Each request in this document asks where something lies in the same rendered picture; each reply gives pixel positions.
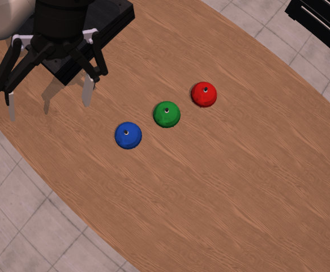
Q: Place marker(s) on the blue dome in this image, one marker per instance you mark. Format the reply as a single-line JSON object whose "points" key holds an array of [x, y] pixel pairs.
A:
{"points": [[128, 140]]}

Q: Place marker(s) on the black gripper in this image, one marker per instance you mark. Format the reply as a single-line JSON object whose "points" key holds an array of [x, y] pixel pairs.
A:
{"points": [[52, 22]]}

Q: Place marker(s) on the green dome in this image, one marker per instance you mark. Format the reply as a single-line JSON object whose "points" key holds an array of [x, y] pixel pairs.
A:
{"points": [[166, 114]]}

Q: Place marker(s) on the red dome bell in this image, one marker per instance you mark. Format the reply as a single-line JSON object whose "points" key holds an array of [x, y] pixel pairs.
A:
{"points": [[203, 94]]}

